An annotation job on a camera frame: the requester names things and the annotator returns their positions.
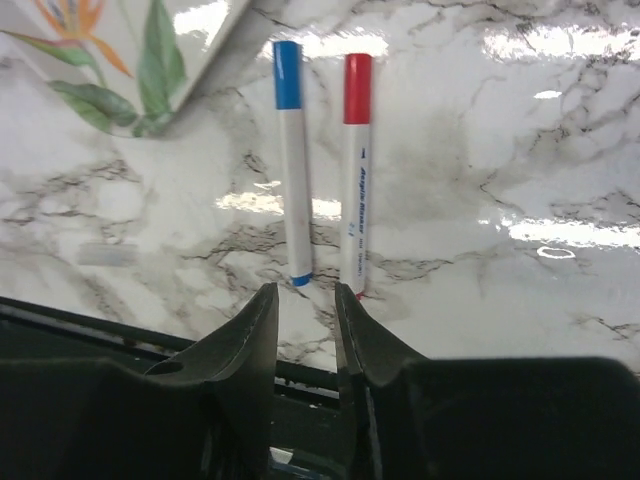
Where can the white red acrylic marker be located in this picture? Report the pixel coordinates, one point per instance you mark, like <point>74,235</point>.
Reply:
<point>355,186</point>

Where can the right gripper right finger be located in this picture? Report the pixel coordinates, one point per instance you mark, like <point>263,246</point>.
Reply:
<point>406,416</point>

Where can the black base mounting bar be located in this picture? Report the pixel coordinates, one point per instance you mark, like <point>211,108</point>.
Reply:
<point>305,424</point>

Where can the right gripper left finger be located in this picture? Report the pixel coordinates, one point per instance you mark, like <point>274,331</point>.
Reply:
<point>204,413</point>

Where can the floral serving tray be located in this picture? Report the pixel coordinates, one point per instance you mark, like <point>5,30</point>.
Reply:
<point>124,67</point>

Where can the white blue acrylic marker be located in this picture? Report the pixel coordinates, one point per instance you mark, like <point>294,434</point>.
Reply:
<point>296,197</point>

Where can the blue pen cap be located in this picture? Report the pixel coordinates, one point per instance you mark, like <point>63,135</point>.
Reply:
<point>287,76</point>

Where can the red pen cap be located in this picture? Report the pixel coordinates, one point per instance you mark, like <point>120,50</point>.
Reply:
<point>357,89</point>

